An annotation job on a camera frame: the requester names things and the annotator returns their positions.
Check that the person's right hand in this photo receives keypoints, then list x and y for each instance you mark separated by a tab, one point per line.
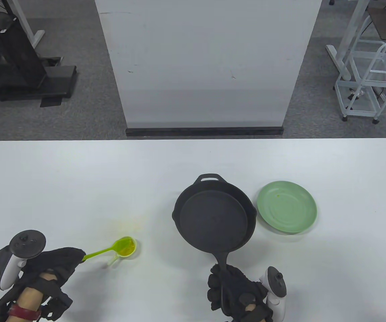
236	285

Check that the person's left hand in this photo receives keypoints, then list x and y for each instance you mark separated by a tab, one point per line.
60	263

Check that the green silicone brush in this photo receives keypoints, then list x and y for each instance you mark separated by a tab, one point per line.
102	251

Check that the small green oil cup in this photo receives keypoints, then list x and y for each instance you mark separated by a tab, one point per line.
129	250

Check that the black cast iron frying pan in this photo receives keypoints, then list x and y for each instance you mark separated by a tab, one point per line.
214	218

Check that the person's left forearm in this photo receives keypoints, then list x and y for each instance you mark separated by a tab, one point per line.
30	297

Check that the white and black left controller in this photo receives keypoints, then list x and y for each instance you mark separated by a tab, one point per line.
27	243

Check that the white and black controller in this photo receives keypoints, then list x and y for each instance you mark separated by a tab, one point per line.
277	283
27	243

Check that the white and black right controller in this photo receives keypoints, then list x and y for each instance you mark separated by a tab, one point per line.
277	283

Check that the red wristband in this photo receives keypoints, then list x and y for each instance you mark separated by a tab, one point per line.
23	313

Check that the green round plate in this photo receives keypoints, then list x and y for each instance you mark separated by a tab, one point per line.
288	206

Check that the black partition base bar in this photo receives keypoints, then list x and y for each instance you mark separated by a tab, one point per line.
204	131

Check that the black computer case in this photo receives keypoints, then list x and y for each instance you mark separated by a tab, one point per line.
8	60

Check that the white partition panel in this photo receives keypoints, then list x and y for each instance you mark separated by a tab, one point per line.
206	63

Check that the white desk leg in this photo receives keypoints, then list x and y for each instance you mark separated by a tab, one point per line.
345	43
28	23

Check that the black flat base plate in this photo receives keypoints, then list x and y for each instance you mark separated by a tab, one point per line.
55	78

